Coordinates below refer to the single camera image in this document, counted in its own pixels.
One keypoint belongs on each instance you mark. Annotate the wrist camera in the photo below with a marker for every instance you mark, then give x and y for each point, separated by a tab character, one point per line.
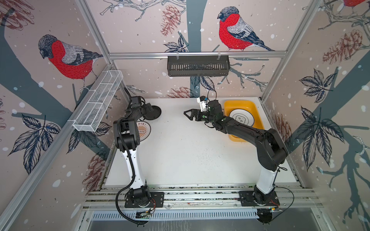
202	100
137	101

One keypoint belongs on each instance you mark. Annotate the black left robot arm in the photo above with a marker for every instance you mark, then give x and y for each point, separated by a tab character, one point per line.
127	139

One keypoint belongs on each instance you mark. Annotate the yellow plastic bin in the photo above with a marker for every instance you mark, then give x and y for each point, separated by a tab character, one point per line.
231	105

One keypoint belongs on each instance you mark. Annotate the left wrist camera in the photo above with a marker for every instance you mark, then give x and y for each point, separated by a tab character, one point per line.
137	101

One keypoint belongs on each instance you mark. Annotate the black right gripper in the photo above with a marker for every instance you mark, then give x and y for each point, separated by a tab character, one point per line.
195	111

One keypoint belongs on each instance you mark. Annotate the small black plate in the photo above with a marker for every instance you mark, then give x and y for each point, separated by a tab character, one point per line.
153	114

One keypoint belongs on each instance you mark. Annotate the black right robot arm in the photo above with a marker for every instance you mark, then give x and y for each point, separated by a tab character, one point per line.
271	150

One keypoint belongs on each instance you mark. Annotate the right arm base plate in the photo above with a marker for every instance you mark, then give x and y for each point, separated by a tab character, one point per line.
258	199

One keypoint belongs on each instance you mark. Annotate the black hanging wire basket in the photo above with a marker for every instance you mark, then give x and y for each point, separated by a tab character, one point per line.
198	66

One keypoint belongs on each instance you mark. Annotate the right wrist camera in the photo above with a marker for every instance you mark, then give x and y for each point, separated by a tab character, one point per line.
202	100

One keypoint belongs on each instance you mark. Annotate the orange sunburst plate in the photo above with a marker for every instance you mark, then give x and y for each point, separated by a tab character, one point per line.
144	130

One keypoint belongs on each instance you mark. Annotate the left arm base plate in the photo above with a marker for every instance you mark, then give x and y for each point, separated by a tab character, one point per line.
155	200

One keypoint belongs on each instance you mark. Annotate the white plate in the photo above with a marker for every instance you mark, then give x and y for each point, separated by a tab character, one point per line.
243	117

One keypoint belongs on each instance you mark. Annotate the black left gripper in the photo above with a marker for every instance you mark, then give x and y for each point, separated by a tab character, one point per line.
147	109

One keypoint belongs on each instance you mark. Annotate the aluminium rail bed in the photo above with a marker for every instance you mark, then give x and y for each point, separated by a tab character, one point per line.
207	197

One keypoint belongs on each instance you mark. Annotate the white mesh wall shelf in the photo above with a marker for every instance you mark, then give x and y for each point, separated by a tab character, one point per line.
95	108

